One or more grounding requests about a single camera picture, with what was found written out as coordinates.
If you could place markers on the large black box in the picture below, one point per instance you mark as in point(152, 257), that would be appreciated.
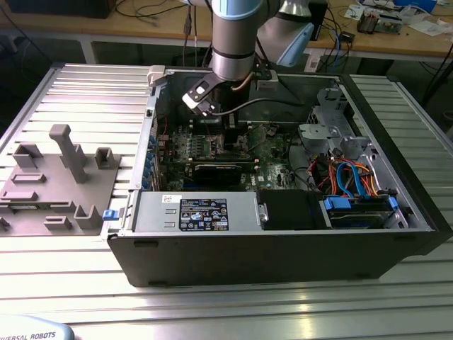
point(60, 8)

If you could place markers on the brown CPU cooler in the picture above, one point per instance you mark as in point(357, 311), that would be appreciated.
point(366, 23)

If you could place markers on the silver CPU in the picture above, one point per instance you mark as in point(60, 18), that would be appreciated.
point(220, 146)

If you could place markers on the grey parts rack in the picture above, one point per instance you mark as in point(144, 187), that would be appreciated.
point(53, 184)

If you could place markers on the blue plastic case latch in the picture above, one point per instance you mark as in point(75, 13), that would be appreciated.
point(109, 215)

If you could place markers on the silver coin battery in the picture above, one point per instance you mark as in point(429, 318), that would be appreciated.
point(270, 132)

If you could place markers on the grey electronic device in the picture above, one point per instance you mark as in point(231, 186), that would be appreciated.
point(389, 25)

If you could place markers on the white papers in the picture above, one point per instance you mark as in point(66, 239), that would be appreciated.
point(428, 27)

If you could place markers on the hard disk in blue carrier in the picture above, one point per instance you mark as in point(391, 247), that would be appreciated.
point(357, 216)

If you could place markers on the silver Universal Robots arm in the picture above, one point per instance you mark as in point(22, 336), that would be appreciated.
point(233, 42)

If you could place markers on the green motherboard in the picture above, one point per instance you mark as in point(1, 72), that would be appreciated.
point(272, 166)

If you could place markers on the wooden workbench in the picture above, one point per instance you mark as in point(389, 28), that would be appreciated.
point(148, 30)

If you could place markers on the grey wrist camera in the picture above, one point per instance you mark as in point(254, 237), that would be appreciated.
point(267, 83)

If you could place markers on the green RAM stick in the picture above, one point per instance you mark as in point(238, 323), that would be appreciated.
point(23, 207)

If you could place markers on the small black box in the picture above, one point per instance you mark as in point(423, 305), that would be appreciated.
point(347, 36)

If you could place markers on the black optical drive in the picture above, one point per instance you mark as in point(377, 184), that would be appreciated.
point(286, 209)

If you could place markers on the pale blue teach pendant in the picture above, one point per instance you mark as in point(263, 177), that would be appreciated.
point(21, 324)

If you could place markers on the silver metal drive cage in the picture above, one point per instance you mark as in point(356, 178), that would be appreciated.
point(318, 131)

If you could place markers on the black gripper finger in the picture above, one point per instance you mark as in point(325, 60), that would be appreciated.
point(233, 138)

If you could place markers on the grey plastic case latch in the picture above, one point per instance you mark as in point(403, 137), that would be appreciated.
point(155, 74)

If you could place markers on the upright black box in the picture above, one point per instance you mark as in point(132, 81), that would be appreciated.
point(322, 14)

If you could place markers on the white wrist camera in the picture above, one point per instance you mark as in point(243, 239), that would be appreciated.
point(203, 102)

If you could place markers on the grey power supply unit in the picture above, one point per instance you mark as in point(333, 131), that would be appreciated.
point(152, 212)

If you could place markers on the graphics card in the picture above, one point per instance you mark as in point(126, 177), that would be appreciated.
point(216, 175)

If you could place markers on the black and grey PC case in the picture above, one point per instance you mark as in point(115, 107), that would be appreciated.
point(247, 258)

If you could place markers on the CPU socket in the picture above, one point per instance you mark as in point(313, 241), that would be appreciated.
point(214, 155)

